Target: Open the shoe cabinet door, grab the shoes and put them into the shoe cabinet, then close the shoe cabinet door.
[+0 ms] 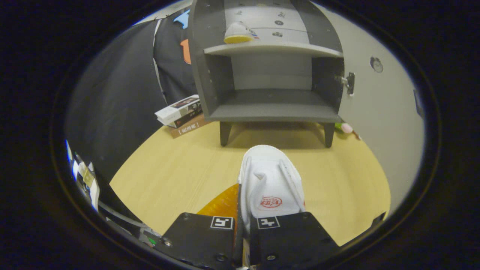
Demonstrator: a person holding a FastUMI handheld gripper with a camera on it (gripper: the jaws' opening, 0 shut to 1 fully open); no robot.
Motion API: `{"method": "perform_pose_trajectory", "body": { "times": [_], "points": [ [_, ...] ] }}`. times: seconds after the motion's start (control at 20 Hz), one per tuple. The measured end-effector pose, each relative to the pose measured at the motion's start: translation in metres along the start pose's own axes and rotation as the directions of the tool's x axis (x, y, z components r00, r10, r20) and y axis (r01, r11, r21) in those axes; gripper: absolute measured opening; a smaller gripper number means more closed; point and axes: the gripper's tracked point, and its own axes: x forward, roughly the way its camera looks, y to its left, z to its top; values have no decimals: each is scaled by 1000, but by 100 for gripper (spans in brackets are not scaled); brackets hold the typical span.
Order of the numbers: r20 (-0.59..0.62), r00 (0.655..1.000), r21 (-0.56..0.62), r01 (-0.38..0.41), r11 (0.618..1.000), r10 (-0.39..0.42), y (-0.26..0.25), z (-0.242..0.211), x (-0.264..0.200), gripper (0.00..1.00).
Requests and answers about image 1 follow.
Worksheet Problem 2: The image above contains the black book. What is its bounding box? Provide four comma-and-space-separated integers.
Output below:
169, 107, 203, 129

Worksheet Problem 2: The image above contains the white shoe red logo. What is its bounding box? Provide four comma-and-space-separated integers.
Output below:
237, 145, 306, 240

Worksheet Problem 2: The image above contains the grey shoe cabinet door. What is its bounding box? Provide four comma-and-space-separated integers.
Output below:
315, 2, 426, 218

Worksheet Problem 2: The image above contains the grey shoe cabinet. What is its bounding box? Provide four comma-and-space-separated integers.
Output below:
187, 0, 345, 148

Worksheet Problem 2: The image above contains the pink and green plush toy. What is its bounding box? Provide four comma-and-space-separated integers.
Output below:
335, 122, 362, 141

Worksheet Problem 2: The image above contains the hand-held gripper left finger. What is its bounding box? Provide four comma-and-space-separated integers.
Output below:
153, 183, 244, 269

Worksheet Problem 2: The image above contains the brown book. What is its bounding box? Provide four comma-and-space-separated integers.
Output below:
165, 114, 210, 139

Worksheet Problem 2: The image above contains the grey cabinet shelf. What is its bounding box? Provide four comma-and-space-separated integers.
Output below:
204, 40, 344, 59

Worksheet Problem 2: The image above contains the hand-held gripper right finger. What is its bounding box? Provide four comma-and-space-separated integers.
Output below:
249, 212, 340, 269

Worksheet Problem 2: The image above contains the white shoe yellow sole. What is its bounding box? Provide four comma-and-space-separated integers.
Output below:
224, 22, 259, 44

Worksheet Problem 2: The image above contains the black backdrop cloth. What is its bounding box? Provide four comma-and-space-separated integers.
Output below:
66, 7, 205, 222

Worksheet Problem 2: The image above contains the metal door hinge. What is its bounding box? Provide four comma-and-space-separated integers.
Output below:
335, 72, 356, 97

